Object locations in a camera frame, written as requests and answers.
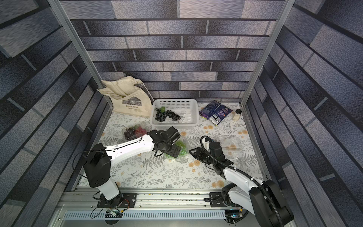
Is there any green grape bunch front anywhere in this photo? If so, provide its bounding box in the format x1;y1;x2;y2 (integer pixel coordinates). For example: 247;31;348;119
164;154;174;159

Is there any green grape bunch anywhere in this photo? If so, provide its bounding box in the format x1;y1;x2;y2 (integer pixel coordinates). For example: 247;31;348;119
175;141;189;157
164;154;174;159

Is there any clear clamshell container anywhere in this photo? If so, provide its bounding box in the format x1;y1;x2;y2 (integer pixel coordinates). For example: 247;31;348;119
122;123;148;141
174;137;190;158

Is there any red grape bunch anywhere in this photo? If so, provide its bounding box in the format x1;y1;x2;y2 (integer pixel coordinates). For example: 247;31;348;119
134;126;147;138

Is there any dark purple grape bunch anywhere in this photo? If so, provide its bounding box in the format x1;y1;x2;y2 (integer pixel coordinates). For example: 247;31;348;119
123;128;137;141

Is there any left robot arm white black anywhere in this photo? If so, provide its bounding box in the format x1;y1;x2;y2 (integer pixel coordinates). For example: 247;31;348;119
83;127;181;208

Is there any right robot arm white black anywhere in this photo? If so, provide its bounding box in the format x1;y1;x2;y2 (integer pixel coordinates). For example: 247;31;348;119
189;140;294;227

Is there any black grape bunch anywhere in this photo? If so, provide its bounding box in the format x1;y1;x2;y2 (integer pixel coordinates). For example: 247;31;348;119
155;107;181;122

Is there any white plastic basket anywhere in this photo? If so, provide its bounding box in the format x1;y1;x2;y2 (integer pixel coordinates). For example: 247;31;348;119
150;99;199;130

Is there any floral tablecloth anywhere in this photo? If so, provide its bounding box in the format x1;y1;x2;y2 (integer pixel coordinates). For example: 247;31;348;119
111;112;265;190

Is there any dark blue snack bag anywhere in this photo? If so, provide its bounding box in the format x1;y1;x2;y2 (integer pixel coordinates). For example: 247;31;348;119
199;101;232;125

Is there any small black-capped bottle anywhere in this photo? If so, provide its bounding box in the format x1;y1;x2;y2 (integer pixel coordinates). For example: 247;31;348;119
233;109;242;122

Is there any beige canvas tote bag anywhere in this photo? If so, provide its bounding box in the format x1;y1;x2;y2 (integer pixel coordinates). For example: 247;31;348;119
99;76;154;117

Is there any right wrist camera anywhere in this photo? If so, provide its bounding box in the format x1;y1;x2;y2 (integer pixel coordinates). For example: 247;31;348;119
203;141;210;152

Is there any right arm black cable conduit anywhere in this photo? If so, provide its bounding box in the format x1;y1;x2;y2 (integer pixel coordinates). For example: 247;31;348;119
199;135;284;227

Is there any left aluminium frame post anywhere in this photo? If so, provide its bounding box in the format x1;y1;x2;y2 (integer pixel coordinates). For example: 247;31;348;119
47;0;113;106

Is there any aluminium frame post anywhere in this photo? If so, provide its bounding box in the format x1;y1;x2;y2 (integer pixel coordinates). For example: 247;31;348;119
240;0;295;108
47;0;113;106

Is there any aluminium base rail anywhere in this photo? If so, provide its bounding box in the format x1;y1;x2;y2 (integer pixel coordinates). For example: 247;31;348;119
55;189;255;226

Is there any right aluminium frame post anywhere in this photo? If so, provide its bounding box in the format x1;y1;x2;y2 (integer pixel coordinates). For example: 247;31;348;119
240;0;295;108

